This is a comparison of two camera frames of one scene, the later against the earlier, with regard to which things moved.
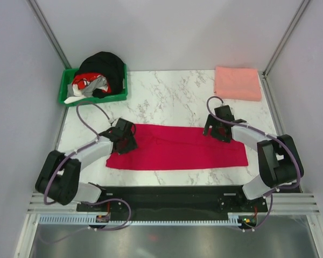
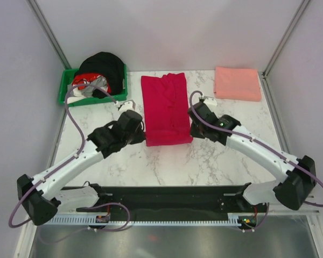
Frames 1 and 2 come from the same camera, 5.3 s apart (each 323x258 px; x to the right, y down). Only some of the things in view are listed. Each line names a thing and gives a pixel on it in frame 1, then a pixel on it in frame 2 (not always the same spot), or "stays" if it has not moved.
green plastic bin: (66, 76) stays
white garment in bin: (78, 95) stays
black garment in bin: (107, 65) stays
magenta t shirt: (166, 147) → (166, 108)
